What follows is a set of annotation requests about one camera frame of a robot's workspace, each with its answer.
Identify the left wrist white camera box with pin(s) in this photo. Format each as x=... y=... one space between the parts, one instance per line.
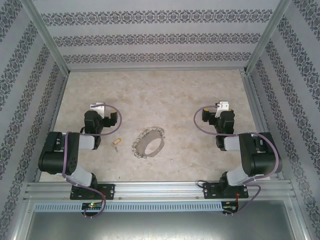
x=100 y=107

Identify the grey metal sheet panel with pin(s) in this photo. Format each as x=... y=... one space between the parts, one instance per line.
x=160 y=225

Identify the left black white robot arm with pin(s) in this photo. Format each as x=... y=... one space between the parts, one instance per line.
x=57 y=160

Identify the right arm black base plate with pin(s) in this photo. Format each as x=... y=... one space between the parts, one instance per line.
x=210 y=191

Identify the aluminium frame post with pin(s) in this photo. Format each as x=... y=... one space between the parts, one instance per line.
x=268 y=35
x=46 y=35

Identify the yellow plastic key tag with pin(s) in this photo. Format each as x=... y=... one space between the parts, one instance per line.
x=117 y=141

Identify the aluminium mounting rail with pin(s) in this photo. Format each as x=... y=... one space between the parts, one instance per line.
x=160 y=190

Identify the metal key plate with rings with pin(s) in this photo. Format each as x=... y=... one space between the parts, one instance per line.
x=142 y=147

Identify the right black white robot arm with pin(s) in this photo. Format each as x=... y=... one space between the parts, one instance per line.
x=262 y=160

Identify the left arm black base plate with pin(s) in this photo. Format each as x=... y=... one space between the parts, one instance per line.
x=108 y=191

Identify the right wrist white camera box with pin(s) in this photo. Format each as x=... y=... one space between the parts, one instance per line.
x=223 y=105

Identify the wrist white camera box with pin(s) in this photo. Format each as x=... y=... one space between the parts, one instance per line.
x=100 y=107
x=223 y=105

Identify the small silver key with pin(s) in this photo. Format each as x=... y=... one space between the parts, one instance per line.
x=115 y=148

